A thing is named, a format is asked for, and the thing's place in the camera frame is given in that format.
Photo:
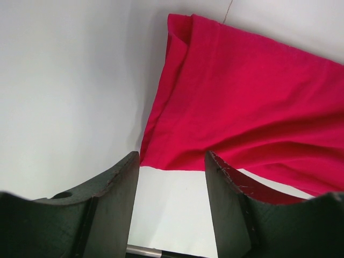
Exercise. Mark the aluminium front rail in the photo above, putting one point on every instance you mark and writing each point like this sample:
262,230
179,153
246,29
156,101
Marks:
138,251

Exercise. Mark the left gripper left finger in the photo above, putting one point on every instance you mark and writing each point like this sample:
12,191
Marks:
90,220

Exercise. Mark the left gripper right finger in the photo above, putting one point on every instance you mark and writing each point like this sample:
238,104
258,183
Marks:
251,219

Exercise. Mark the crimson red t shirt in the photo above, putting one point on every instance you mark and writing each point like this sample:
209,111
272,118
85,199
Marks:
268,108

